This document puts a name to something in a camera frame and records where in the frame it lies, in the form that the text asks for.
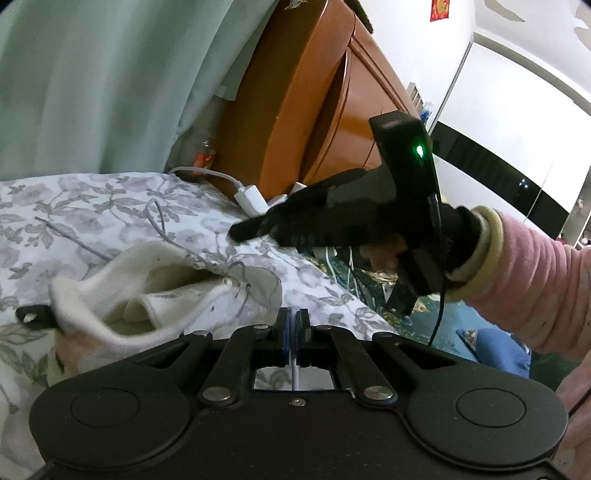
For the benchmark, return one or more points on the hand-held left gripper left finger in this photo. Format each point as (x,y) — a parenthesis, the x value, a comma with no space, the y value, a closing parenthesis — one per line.
(284,334)

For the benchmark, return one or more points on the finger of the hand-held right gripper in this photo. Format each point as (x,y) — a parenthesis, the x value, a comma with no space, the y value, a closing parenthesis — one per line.
(277,226)
(309,203)

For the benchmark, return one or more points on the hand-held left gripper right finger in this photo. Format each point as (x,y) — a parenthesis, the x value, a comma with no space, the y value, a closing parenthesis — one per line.
(304,334)

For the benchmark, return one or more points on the white fabric shoe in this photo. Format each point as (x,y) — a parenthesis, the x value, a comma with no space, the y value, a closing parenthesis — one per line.
(120,272)

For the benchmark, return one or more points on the person's right forearm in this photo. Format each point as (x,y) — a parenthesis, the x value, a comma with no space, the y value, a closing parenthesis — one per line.
(531,277)

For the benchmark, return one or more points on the person's right hand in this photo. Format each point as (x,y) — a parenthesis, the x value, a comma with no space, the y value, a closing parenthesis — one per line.
(385,256)

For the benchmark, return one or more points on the white charger plug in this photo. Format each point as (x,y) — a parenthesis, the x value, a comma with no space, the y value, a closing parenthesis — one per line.
(277,201)

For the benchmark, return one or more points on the small white and blue bottles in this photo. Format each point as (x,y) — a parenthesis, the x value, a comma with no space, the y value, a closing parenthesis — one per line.
(415,97)

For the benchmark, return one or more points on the plastic bottle with red label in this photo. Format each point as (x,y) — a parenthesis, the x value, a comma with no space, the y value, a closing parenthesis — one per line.
(203,161)

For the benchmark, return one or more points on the orange wooden headboard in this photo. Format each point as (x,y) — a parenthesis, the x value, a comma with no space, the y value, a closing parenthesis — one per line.
(300,92)

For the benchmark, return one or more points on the blue patterned rug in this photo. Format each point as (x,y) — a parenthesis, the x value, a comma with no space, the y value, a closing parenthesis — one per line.
(415,332)

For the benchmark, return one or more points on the white and black wardrobe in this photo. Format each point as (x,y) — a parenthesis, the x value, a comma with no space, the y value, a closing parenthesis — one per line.
(508,92)

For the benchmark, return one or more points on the grey floral blanket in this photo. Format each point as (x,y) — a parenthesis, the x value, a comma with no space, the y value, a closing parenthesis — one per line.
(115,198)

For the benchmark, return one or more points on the dark blue cushion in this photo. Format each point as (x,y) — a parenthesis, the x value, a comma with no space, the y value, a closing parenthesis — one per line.
(498,350)

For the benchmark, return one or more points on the pale green curtain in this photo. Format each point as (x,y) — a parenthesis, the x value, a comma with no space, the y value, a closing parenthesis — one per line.
(92,69)

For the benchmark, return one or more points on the person's pink robe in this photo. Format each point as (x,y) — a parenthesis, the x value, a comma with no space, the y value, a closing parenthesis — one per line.
(577,392)

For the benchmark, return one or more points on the red paper wall decoration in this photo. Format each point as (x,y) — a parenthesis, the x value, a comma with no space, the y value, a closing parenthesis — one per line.
(442,9)

